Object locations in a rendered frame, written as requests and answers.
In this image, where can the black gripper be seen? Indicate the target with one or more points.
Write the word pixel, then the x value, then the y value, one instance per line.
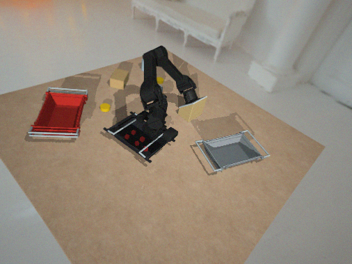
pixel 168 134

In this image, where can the red plastic tray with grey wire bars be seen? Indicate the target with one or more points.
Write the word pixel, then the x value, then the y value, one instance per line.
pixel 61 111

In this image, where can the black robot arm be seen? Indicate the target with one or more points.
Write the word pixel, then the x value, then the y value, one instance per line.
pixel 151 90

